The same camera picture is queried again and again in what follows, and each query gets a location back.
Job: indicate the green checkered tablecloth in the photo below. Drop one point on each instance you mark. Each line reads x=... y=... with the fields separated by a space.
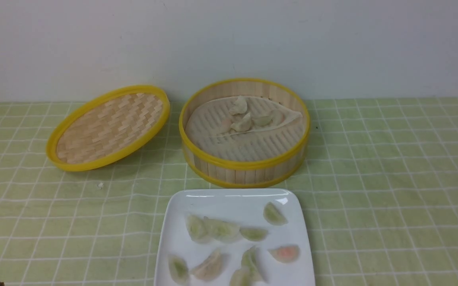
x=379 y=193

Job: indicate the white dumpling of steamer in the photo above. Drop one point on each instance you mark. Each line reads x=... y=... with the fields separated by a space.
x=239 y=107
x=242 y=125

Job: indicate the green dumpling plate upper middle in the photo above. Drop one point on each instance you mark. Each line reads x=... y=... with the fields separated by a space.
x=220 y=230

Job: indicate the pink-filled translucent dumpling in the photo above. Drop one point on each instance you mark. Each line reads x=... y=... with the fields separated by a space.
x=285 y=254

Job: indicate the brownish dumpling plate lower left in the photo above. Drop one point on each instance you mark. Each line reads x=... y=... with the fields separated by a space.
x=210 y=268

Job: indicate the white square plate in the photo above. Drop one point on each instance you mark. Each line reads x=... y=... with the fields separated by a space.
x=245 y=207

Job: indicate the white dumpling top of steamer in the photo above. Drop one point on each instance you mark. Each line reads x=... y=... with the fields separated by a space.
x=239 y=107

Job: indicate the small green dumpling plate centre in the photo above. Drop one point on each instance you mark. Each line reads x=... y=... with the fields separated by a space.
x=253 y=234

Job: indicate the yellow-rimmed woven steamer lid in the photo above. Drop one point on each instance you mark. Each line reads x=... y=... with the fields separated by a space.
x=108 y=128

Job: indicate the pale dumpling right in steamer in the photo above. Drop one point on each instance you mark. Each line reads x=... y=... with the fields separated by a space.
x=262 y=121

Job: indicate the green dumpling plate lower upper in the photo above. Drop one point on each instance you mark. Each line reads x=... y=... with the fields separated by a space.
x=249 y=260

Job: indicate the green dumpling plate far left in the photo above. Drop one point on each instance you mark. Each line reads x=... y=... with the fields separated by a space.
x=196 y=229

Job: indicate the yellow-rimmed bamboo steamer basket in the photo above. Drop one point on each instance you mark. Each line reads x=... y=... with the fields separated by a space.
x=233 y=174

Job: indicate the green-filled translucent dumpling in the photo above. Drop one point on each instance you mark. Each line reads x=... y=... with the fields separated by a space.
x=178 y=270

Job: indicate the green dumpling plate bottom edge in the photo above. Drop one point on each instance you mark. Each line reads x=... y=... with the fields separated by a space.
x=245 y=276

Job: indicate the green dumpling plate top right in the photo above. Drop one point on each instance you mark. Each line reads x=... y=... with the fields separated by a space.
x=273 y=216

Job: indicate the white dumpling centre of steamer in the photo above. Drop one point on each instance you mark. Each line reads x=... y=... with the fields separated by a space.
x=242 y=125

